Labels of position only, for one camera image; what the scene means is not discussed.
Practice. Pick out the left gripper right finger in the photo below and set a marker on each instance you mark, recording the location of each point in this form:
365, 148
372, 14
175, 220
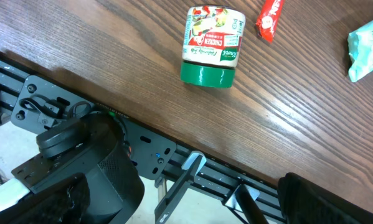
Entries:
302, 201

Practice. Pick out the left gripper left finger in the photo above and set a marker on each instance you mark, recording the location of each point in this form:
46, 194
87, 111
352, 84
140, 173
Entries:
64, 202

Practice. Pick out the teal tissue packet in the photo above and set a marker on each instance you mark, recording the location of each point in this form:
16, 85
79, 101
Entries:
360, 44

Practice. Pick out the red sachet stick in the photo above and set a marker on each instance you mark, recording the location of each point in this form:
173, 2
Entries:
268, 19

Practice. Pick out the green lid jar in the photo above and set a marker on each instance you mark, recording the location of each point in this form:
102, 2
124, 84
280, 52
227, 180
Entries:
211, 47

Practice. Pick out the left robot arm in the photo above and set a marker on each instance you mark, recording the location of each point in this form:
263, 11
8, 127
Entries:
90, 170

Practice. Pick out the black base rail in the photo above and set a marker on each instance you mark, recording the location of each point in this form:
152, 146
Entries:
34, 103

